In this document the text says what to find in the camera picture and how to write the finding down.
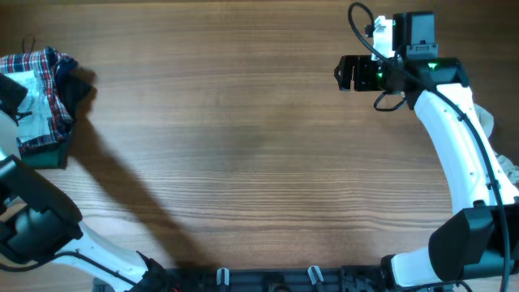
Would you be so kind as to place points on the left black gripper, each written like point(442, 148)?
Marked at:
point(15, 92)

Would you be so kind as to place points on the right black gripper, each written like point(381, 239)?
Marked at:
point(362, 64)

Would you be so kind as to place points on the light blue striped baby pants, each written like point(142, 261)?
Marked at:
point(36, 124)

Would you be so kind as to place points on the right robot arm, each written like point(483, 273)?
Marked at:
point(481, 238)

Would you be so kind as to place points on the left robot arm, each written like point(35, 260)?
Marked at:
point(40, 224)

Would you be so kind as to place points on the red plaid folded garment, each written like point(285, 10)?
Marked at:
point(36, 61)

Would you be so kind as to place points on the navy dark folded garment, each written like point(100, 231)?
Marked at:
point(68, 87)

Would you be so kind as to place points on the dark green folded garment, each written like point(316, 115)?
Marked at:
point(43, 153)

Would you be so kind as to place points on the beige and white baby shirt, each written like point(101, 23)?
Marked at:
point(503, 136)

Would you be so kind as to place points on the right grey rail clip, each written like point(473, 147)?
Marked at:
point(315, 275)

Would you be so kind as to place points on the grey rail clip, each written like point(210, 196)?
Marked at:
point(223, 277)
point(315, 275)

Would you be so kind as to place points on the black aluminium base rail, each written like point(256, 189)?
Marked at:
point(343, 279)

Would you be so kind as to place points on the left grey rail clip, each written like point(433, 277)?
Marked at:
point(223, 277)

